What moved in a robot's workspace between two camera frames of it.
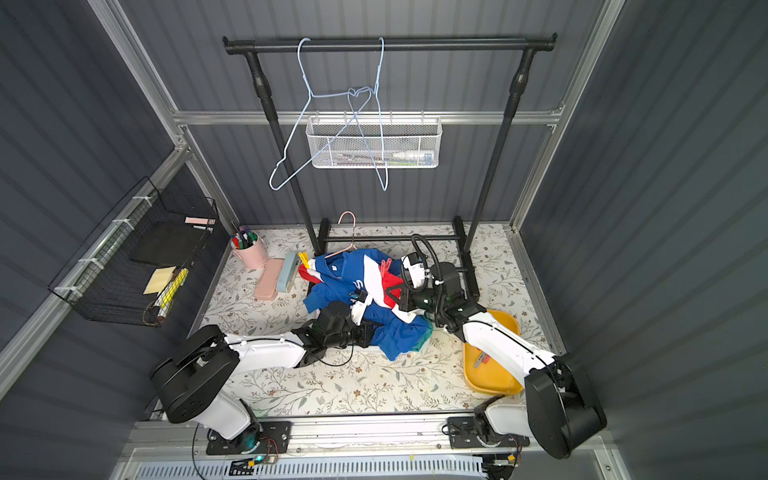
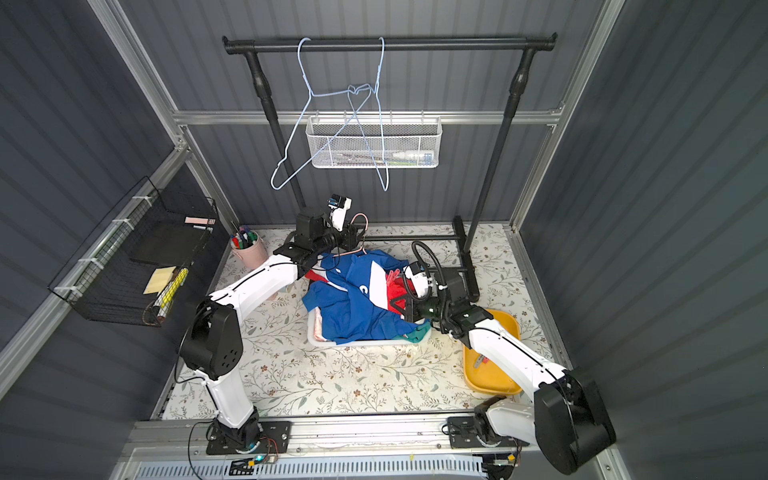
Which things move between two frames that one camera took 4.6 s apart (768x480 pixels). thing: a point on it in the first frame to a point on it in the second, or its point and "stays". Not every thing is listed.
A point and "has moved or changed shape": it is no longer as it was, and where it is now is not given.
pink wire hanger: (352, 244) has moved or changed shape
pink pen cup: (250, 248) stays
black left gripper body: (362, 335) to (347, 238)
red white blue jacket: (364, 282) has moved or changed shape
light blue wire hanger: (310, 94) stays
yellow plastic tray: (482, 373) stays
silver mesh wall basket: (374, 142) stays
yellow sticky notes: (159, 280) stays
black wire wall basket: (135, 264) stays
